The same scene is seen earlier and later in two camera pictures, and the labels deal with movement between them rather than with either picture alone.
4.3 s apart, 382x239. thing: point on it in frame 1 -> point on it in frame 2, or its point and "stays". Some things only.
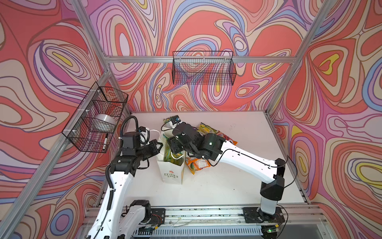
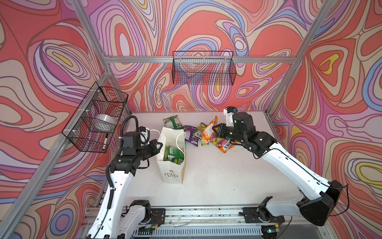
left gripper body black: [149, 150] stays
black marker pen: [105, 141] stays
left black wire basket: [95, 123] stays
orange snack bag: [195, 165] -> [209, 131]
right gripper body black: [177, 146] -> [230, 133]
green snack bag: [177, 158] stays
